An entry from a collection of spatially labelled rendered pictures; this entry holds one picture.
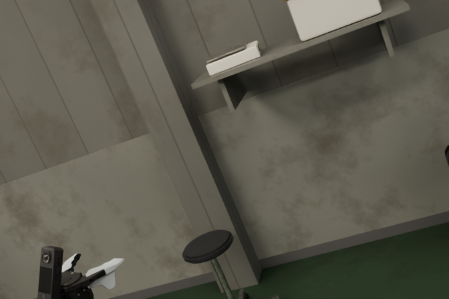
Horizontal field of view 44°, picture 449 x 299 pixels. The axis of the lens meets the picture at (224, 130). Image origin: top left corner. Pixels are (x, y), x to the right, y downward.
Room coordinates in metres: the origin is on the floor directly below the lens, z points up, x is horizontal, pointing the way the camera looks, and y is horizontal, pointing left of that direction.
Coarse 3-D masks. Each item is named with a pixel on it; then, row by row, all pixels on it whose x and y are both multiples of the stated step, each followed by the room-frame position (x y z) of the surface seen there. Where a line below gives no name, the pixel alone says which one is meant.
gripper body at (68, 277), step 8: (64, 272) 1.18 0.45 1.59; (72, 272) 1.17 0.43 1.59; (80, 272) 1.17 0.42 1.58; (64, 280) 1.15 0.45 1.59; (72, 280) 1.13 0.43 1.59; (64, 288) 1.12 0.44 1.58; (72, 288) 1.12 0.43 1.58; (80, 288) 1.13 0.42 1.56; (88, 288) 1.16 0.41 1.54; (64, 296) 1.13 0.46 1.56; (72, 296) 1.12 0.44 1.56; (80, 296) 1.14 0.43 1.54; (88, 296) 1.15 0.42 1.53
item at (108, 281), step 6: (114, 258) 1.19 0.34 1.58; (120, 258) 1.19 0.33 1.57; (102, 264) 1.17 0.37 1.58; (108, 264) 1.17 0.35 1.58; (114, 264) 1.17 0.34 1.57; (120, 264) 1.18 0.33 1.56; (90, 270) 1.16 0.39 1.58; (96, 270) 1.16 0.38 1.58; (108, 270) 1.16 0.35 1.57; (114, 270) 1.17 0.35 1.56; (102, 276) 1.16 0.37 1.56; (108, 276) 1.17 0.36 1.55; (114, 276) 1.17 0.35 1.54; (96, 282) 1.16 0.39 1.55; (102, 282) 1.16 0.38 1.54; (108, 282) 1.16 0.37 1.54; (114, 282) 1.17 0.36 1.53; (108, 288) 1.16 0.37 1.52
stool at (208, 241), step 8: (208, 232) 3.48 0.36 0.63; (216, 232) 3.43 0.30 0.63; (224, 232) 3.38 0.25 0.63; (192, 240) 3.46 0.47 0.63; (200, 240) 3.41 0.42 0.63; (208, 240) 3.35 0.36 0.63; (216, 240) 3.30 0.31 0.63; (224, 240) 3.26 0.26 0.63; (232, 240) 3.28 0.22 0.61; (184, 248) 3.38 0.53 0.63; (192, 248) 3.33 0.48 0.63; (200, 248) 3.28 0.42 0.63; (208, 248) 3.24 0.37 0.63; (216, 248) 3.19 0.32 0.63; (224, 248) 3.20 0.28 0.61; (184, 256) 3.30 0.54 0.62; (192, 256) 3.22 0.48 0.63; (200, 256) 3.19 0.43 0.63; (208, 256) 3.17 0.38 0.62; (216, 256) 3.19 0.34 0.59; (216, 264) 3.32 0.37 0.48; (216, 272) 3.32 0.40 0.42; (224, 280) 3.32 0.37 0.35; (224, 288) 3.32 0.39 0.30; (232, 296) 3.32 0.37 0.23; (240, 296) 3.53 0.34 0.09; (248, 296) 3.60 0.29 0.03; (272, 296) 3.37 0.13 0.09
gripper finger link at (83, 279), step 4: (96, 272) 1.15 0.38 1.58; (100, 272) 1.15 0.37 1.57; (104, 272) 1.15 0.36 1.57; (84, 276) 1.14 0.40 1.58; (88, 276) 1.14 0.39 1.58; (92, 276) 1.13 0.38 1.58; (96, 276) 1.14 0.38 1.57; (100, 276) 1.15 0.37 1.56; (80, 280) 1.13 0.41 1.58; (84, 280) 1.13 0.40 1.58; (88, 280) 1.13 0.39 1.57; (92, 280) 1.13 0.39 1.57; (76, 284) 1.12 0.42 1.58; (80, 284) 1.12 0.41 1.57; (84, 284) 1.13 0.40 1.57; (88, 284) 1.13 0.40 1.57
